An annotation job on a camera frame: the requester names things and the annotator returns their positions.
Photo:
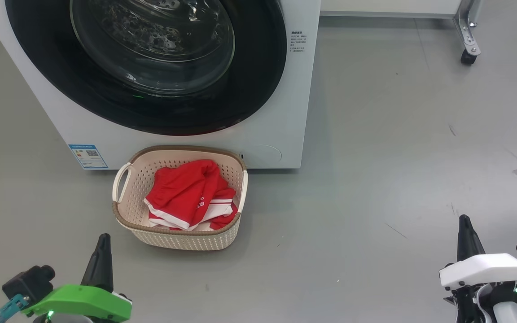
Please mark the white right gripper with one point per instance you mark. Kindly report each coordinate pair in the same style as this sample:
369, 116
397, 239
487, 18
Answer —
487, 269

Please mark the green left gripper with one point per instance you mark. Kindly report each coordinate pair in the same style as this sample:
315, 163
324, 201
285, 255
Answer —
83, 300

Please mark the black-rimmed glass washing machine door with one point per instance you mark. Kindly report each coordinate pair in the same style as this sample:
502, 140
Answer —
258, 67

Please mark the cream perforated laundry basket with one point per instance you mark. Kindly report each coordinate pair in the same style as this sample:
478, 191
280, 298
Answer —
133, 202

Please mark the white front-load washing machine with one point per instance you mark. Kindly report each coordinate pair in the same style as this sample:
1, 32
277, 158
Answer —
276, 112

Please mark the blue energy label sticker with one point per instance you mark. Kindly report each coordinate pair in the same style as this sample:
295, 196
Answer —
88, 156

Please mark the grey stand leg with caster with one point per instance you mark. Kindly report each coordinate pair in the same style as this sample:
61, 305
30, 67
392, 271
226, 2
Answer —
467, 31

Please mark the printed text label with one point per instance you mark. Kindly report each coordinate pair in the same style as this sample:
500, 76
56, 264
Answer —
297, 41

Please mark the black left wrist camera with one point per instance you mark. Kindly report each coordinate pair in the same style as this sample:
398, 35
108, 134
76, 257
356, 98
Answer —
27, 282

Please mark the teal left camera connector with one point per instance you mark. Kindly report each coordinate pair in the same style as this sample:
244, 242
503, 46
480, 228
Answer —
9, 307

